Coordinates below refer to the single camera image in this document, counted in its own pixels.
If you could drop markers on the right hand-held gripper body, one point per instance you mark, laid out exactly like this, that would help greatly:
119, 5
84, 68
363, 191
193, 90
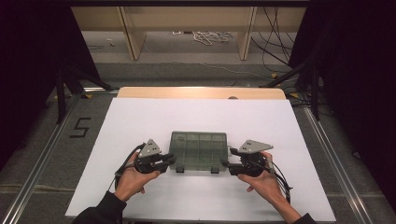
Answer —
253, 161

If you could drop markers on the black metal stand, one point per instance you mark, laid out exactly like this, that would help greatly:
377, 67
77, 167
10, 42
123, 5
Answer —
62, 93
313, 90

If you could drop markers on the short metal floor rail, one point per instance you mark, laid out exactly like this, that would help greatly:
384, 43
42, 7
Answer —
99, 90

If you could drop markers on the person's left hand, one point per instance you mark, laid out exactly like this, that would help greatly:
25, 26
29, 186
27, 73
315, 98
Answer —
134, 182

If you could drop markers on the person's right hand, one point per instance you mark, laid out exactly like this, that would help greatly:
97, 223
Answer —
264, 186

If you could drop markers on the long metal floor rail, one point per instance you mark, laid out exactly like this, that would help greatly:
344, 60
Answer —
34, 174
337, 168

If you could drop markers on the grey clear plastic compartment box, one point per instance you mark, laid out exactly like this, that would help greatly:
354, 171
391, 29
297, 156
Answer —
199, 149

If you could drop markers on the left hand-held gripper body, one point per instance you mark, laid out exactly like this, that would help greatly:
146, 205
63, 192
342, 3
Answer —
150, 155

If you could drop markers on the light wooden shelf unit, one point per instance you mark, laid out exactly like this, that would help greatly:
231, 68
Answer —
193, 18

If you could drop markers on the black curtain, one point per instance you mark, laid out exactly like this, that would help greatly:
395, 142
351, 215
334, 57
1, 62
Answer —
358, 77
28, 62

